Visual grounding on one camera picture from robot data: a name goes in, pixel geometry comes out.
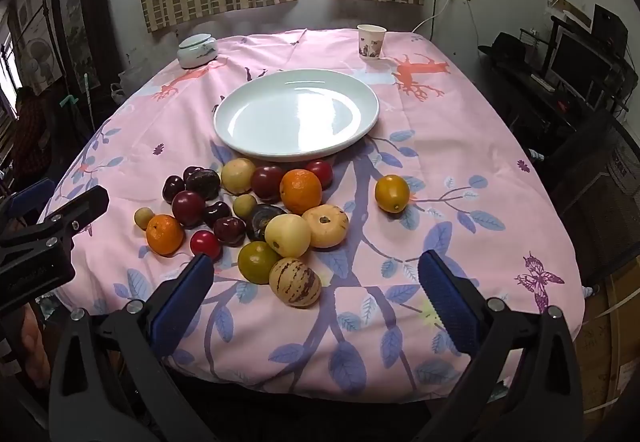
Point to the black computer desk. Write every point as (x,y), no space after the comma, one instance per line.
(525,92)

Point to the dark purple round fruit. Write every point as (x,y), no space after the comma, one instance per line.
(260,222)

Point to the dark wooden framed picture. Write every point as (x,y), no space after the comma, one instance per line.
(80,17)

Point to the large yellow passion fruit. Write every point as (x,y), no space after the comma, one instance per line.
(238,175)

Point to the green yellow tomato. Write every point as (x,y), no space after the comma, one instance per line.
(256,262)

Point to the computer monitor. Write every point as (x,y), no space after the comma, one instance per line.
(580,67)

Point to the white lidded ceramic jar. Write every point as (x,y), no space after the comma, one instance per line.
(196,53)

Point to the yellow orange tomato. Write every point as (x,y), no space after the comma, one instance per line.
(392,193)

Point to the orange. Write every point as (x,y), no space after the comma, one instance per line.
(164,234)
(300,192)

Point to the pale yellow round fruit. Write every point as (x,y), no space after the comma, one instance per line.
(287,235)

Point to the small red tomato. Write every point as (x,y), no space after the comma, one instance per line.
(322,170)
(205,244)

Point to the striped pepino melon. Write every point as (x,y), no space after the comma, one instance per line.
(294,282)

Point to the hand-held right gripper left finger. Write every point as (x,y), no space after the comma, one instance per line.
(180,302)

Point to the printed paper cup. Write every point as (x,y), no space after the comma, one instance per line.
(371,44)

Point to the wall poster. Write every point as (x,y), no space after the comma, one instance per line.
(37,47)

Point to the small tan longan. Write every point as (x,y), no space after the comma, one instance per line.
(245,205)
(143,217)

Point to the white oval plate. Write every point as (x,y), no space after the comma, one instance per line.
(295,117)

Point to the pink printed tablecloth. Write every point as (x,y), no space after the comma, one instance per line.
(450,122)

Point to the dark brown passion fruit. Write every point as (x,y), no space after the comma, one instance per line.
(205,186)

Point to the pale peach round fruit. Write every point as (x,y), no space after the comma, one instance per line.
(325,225)

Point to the black speaker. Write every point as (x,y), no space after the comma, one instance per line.
(607,29)

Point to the small cardboard box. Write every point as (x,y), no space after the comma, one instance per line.
(570,9)

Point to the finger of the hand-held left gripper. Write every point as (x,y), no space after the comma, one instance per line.
(27,199)
(75,214)

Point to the dark red plum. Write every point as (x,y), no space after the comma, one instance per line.
(188,208)
(216,213)
(229,230)
(191,172)
(173,188)

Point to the black hat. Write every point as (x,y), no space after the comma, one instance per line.
(502,49)

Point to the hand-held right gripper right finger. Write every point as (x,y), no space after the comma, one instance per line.
(450,307)

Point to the dark red tomato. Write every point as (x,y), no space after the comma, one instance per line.
(267,182)

